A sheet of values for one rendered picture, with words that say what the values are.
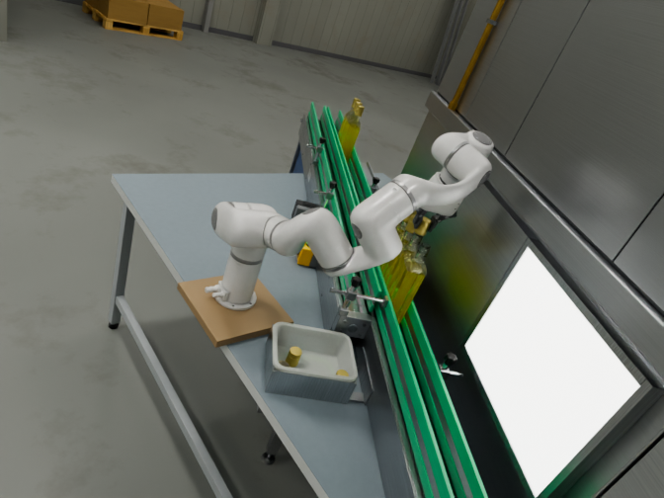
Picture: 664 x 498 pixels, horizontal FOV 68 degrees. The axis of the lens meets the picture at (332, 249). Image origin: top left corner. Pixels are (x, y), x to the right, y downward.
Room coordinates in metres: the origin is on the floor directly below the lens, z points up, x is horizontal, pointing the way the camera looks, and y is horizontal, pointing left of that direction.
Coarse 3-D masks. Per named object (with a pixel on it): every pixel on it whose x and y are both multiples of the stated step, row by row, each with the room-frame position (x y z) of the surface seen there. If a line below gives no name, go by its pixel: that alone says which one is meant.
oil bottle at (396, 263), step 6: (402, 246) 1.24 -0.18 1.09; (402, 252) 1.22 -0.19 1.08; (408, 252) 1.22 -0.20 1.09; (414, 252) 1.23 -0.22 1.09; (396, 258) 1.23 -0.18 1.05; (402, 258) 1.21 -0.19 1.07; (390, 264) 1.25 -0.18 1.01; (396, 264) 1.22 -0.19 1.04; (390, 270) 1.23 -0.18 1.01; (396, 270) 1.21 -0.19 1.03; (384, 276) 1.25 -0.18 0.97; (390, 276) 1.22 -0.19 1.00; (390, 282) 1.21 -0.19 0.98
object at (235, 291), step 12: (228, 264) 1.12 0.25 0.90; (240, 264) 1.10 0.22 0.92; (228, 276) 1.11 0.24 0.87; (240, 276) 1.10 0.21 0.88; (252, 276) 1.12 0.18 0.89; (216, 288) 1.11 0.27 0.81; (228, 288) 1.10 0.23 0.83; (240, 288) 1.11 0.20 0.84; (252, 288) 1.13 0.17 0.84; (216, 300) 1.10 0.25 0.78; (228, 300) 1.10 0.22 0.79; (240, 300) 1.11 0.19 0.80; (252, 300) 1.15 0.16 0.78
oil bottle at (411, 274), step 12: (408, 264) 1.17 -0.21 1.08; (420, 264) 1.17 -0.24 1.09; (396, 276) 1.20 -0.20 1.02; (408, 276) 1.15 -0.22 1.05; (420, 276) 1.16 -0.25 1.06; (396, 288) 1.17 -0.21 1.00; (408, 288) 1.16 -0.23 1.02; (396, 300) 1.15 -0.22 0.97; (408, 300) 1.16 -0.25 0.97; (396, 312) 1.16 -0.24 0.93
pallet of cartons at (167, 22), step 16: (96, 0) 6.39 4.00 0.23; (112, 0) 6.19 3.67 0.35; (128, 0) 6.36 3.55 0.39; (144, 0) 6.67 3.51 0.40; (160, 0) 7.07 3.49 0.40; (96, 16) 6.33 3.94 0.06; (112, 16) 6.21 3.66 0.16; (128, 16) 6.37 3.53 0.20; (144, 16) 6.54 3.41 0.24; (160, 16) 6.73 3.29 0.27; (176, 16) 6.91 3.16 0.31; (128, 32) 6.39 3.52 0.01; (144, 32) 6.56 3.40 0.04; (176, 32) 6.97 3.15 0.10
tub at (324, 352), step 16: (288, 336) 1.03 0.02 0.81; (304, 336) 1.05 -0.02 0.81; (320, 336) 1.06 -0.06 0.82; (336, 336) 1.08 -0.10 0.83; (288, 352) 1.01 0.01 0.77; (304, 352) 1.04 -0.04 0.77; (320, 352) 1.06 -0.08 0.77; (336, 352) 1.07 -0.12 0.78; (352, 352) 1.03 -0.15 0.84; (288, 368) 0.88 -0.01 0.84; (304, 368) 0.98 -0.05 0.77; (320, 368) 1.00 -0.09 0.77; (336, 368) 1.03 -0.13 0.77; (352, 368) 0.97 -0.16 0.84
